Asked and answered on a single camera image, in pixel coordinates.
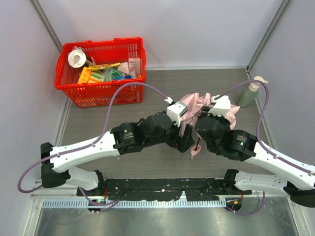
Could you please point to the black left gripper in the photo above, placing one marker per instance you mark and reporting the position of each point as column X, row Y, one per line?
column 183, row 141

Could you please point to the pink folding umbrella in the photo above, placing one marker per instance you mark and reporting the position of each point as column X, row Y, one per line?
column 195, row 102

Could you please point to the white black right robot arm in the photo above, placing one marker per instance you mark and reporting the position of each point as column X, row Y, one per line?
column 288, row 176

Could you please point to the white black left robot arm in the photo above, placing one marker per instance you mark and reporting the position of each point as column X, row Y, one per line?
column 126, row 138

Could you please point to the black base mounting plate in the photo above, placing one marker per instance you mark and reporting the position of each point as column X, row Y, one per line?
column 164, row 189

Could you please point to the green pump soap bottle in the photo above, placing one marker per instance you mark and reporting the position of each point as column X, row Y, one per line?
column 248, row 95

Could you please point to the white pink small box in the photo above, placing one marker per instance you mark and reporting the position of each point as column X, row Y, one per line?
column 134, row 65

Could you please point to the green packaged item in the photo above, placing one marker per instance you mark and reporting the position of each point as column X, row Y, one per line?
column 114, row 74

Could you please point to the yellow snack packet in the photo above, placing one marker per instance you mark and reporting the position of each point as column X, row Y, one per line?
column 102, row 66

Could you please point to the orange yellow snack box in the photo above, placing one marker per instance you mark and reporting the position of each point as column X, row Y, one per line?
column 89, row 77

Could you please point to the red plastic shopping basket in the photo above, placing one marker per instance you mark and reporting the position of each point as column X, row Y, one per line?
column 102, row 52

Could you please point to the white tape roll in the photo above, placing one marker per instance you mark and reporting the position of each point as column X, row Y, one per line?
column 76, row 58

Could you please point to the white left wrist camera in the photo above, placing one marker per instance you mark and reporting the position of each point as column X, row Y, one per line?
column 175, row 110

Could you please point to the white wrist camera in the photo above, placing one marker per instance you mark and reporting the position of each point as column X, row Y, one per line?
column 175, row 110
column 221, row 105

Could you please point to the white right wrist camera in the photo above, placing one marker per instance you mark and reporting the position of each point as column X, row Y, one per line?
column 221, row 105

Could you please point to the aluminium frame rail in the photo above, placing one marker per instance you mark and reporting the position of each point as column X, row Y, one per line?
column 68, row 191

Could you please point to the white slotted cable duct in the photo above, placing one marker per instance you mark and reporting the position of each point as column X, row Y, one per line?
column 181, row 203

